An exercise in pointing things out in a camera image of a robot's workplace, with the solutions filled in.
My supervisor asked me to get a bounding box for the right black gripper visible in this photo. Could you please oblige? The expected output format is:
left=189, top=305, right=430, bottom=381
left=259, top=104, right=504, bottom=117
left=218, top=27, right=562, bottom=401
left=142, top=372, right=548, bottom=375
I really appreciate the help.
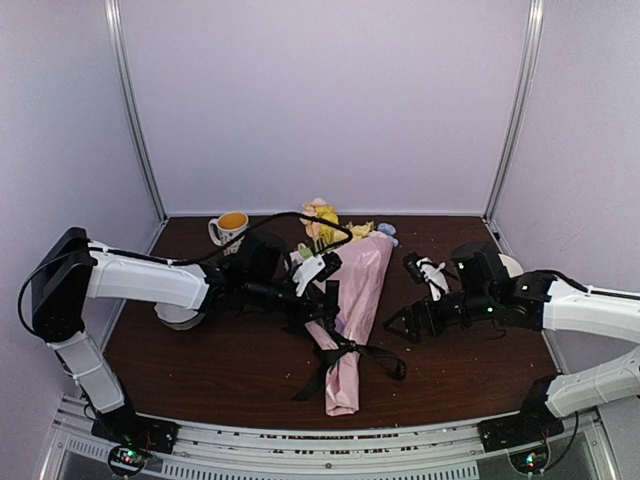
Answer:
left=383, top=289, right=495, bottom=346

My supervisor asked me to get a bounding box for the black ribbon gold lettering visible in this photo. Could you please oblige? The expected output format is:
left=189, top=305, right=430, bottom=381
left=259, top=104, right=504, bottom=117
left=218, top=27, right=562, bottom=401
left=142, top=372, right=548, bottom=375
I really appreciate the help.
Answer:
left=292, top=311, right=407, bottom=416

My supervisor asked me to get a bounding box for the purple wrapping paper sheet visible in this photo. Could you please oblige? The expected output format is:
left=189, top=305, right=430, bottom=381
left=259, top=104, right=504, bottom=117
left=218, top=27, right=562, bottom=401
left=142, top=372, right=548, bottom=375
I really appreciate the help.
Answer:
left=288, top=235, right=395, bottom=417

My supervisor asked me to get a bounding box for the bright yellow fake flower stem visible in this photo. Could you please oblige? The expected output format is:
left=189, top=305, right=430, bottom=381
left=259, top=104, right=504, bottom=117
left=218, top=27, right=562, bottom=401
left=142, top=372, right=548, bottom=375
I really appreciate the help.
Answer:
left=317, top=204, right=341, bottom=246

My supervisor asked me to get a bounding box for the peach fake flower stem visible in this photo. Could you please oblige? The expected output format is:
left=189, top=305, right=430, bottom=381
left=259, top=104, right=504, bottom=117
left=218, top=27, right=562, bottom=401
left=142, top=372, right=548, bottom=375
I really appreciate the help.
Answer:
left=301, top=197, right=327, bottom=240

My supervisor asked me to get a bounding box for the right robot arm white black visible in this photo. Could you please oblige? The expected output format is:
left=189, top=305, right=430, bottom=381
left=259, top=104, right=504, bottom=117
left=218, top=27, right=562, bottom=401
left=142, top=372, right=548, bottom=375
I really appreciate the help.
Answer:
left=383, top=270, right=639, bottom=442

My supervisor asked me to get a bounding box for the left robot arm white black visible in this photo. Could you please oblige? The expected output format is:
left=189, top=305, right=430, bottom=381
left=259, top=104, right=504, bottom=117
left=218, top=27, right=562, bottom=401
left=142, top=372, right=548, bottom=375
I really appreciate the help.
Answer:
left=18, top=227, right=342, bottom=444

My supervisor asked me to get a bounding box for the white floral mug yellow inside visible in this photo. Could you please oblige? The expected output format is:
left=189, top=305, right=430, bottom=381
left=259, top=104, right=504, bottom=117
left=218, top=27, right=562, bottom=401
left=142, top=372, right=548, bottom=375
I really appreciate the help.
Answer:
left=207, top=211, right=249, bottom=253

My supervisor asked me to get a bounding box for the small white floral cup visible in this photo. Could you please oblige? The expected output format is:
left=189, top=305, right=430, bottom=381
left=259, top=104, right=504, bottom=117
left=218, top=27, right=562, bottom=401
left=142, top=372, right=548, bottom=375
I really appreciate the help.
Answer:
left=499, top=253, right=524, bottom=278

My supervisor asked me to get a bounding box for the white scalloped bowl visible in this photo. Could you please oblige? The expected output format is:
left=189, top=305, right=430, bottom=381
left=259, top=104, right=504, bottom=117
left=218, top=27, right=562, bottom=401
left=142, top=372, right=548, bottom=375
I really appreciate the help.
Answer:
left=154, top=303, right=204, bottom=331

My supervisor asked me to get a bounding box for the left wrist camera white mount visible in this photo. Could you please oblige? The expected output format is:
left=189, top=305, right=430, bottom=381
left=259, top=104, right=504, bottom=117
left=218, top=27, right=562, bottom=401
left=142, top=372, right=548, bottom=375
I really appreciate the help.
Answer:
left=292, top=252, right=342, bottom=297

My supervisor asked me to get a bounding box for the aluminium front rail frame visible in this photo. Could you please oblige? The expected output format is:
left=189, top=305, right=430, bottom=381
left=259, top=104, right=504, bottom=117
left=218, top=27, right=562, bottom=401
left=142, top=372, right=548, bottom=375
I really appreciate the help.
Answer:
left=39, top=389, right=621, bottom=480

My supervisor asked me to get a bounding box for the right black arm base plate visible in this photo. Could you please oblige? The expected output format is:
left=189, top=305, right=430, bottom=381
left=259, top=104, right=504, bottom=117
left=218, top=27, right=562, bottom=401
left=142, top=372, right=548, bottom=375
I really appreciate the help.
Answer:
left=478, top=413, right=564, bottom=452

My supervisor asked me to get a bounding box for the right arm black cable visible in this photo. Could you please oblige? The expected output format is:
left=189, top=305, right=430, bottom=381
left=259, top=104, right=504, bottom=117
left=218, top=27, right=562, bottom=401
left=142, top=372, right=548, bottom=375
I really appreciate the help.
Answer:
left=542, top=409, right=581, bottom=474

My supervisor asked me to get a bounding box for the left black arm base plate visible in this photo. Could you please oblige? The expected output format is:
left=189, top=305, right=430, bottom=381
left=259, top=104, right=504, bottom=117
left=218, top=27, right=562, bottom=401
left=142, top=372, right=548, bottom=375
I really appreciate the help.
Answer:
left=91, top=417, right=179, bottom=454

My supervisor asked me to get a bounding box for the right aluminium corner post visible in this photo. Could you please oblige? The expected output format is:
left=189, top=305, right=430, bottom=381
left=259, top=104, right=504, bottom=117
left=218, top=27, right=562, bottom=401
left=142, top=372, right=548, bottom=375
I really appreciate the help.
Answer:
left=483, top=0, right=545, bottom=224

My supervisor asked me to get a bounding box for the aluminium corner post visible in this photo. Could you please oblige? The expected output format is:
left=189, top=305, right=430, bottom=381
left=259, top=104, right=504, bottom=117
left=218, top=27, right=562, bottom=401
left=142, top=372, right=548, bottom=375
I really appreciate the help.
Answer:
left=483, top=0, right=545, bottom=224
left=104, top=0, right=168, bottom=223

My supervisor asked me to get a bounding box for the left aluminium corner post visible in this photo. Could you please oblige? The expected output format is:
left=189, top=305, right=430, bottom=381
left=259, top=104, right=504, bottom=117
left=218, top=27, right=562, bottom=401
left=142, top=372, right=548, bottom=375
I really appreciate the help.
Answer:
left=104, top=0, right=168, bottom=223

